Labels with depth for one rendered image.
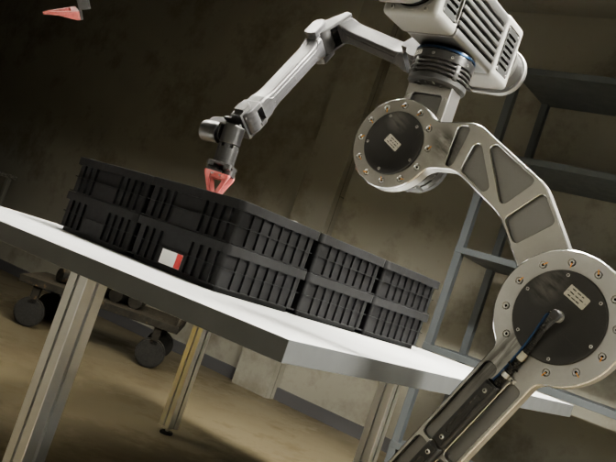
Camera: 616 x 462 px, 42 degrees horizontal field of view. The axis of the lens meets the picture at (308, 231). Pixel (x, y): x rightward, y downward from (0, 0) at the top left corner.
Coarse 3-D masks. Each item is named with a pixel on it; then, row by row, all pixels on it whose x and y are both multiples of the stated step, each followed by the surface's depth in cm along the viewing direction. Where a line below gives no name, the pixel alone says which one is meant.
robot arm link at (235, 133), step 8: (224, 128) 212; (232, 128) 211; (240, 128) 212; (216, 136) 215; (224, 136) 211; (232, 136) 211; (240, 136) 212; (224, 144) 212; (232, 144) 212; (240, 144) 213
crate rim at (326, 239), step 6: (324, 234) 216; (318, 240) 215; (324, 240) 216; (330, 240) 217; (336, 240) 219; (336, 246) 219; (342, 246) 221; (348, 246) 223; (348, 252) 223; (354, 252) 225; (360, 252) 227; (366, 252) 228; (366, 258) 229; (372, 258) 231; (378, 258) 233; (378, 264) 233
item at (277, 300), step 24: (144, 216) 218; (144, 240) 217; (168, 240) 210; (192, 240) 202; (216, 240) 196; (192, 264) 200; (216, 264) 195; (240, 264) 198; (264, 264) 202; (216, 288) 195; (240, 288) 199; (264, 288) 205; (288, 288) 211
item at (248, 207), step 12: (156, 180) 219; (168, 180) 215; (192, 192) 207; (204, 192) 204; (216, 192) 201; (228, 204) 196; (240, 204) 194; (252, 204) 195; (264, 216) 199; (276, 216) 201; (288, 228) 205; (300, 228) 208; (312, 228) 211
